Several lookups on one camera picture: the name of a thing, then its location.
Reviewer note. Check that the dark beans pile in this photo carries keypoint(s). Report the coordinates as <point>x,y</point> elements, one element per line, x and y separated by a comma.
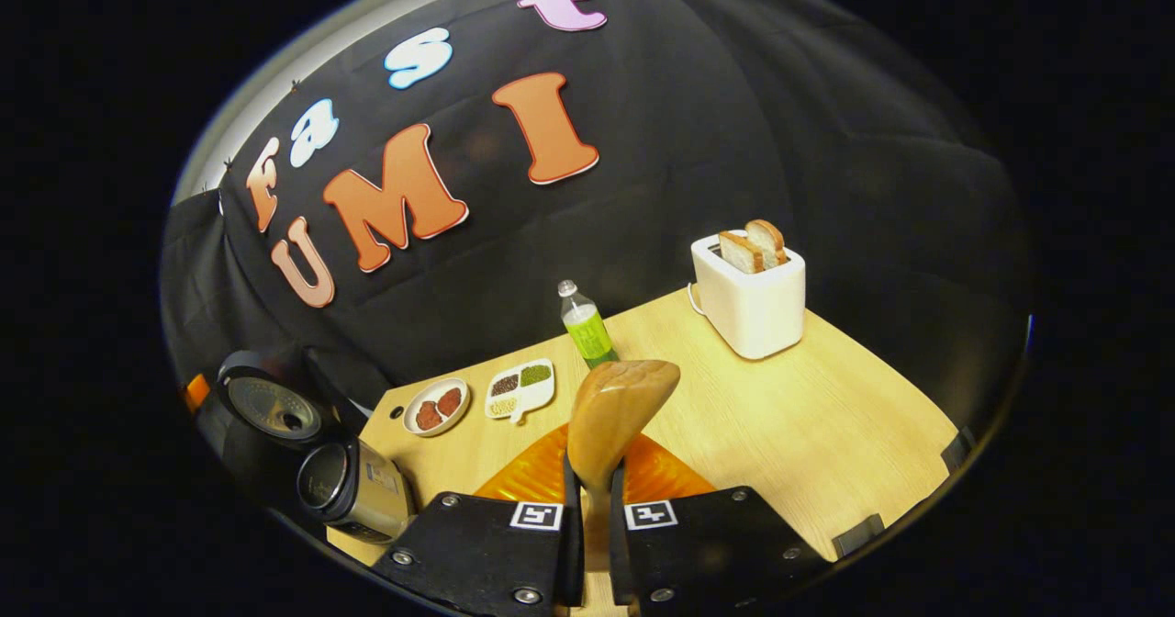
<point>505,385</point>

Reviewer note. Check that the black table edge bracket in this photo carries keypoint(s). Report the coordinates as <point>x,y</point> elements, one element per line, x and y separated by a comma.
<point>858,536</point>

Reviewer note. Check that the pale beans pile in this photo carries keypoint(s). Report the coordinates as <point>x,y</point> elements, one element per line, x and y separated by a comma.
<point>503,407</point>

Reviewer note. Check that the green beans pile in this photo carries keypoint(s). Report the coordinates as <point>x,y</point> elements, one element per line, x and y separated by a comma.
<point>536,375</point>

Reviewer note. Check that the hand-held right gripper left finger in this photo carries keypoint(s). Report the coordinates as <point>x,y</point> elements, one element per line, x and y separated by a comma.
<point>571,553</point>

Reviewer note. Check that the red-brown food piece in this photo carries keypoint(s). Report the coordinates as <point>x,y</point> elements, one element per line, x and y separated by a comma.
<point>450,401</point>
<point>429,415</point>

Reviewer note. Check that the white divided dish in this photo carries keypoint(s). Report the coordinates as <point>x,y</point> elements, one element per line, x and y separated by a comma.
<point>532,395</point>

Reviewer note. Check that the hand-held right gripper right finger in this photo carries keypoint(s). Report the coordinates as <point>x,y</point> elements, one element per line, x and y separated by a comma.
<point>617,553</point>

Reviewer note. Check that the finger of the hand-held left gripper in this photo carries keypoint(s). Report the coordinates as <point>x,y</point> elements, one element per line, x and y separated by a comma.
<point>196,392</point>

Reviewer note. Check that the white round plate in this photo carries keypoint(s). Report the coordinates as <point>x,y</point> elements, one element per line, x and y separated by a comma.
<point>413,426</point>

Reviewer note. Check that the wooden spoon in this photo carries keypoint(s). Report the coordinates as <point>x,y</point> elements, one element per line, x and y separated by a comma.
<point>615,424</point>

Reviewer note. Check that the white toaster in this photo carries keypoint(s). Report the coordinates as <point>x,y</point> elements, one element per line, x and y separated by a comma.
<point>753,314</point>

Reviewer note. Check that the green drink bottle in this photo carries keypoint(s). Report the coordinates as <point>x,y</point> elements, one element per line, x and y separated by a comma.
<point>587,332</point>

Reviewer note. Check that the black backdrop cloth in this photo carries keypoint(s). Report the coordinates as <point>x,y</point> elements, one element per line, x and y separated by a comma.
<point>698,140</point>

